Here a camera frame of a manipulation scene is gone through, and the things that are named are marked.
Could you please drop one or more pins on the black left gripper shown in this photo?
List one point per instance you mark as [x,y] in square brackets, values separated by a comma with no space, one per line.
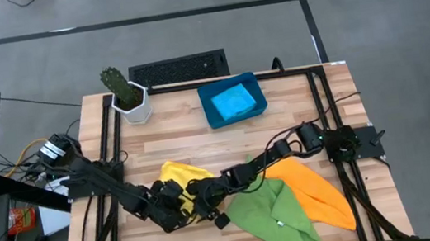
[175,213]

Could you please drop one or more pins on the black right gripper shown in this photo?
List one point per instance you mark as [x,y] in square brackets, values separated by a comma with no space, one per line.
[205,192]

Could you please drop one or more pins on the yellow microfiber towel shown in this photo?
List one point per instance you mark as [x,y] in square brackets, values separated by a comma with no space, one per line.
[180,173]

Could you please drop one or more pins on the blue microfiber towel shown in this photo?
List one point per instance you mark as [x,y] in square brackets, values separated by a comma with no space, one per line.
[233,101]

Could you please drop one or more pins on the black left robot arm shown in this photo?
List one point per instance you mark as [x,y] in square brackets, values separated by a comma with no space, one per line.
[102,181]

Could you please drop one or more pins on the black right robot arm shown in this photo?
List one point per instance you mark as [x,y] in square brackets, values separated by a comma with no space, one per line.
[254,165]

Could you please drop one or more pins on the green microfiber towel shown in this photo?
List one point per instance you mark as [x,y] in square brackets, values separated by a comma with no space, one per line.
[269,213]

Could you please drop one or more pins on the orange microfiber towel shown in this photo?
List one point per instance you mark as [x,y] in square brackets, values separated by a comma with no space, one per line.
[316,190]

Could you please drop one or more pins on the blue plastic bin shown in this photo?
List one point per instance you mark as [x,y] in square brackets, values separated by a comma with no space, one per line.
[207,109]

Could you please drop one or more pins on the white hexagonal plant pot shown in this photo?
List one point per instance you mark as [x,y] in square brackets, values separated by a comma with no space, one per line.
[137,114]

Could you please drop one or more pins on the white box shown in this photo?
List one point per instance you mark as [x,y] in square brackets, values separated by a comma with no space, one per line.
[55,220]

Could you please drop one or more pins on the black floor vent grille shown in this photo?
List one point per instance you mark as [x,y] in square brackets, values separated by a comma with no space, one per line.
[179,69]

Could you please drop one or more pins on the green cactus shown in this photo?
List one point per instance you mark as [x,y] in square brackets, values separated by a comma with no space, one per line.
[116,85]

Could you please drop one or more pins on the orange packet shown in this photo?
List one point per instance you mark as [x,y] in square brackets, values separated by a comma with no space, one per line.
[22,221]

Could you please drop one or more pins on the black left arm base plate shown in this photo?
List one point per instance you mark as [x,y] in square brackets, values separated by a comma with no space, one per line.
[117,187]

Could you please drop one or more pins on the black aluminium table frame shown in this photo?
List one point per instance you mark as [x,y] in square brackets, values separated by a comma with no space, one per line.
[173,87]

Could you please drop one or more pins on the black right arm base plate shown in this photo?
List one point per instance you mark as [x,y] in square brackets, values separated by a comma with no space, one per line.
[368,146]

